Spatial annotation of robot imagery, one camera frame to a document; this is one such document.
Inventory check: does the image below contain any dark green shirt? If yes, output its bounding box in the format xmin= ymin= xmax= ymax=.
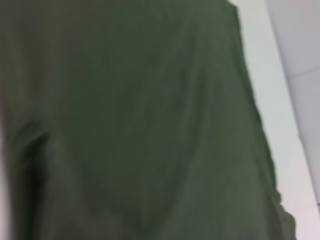
xmin=0 ymin=0 xmax=298 ymax=240

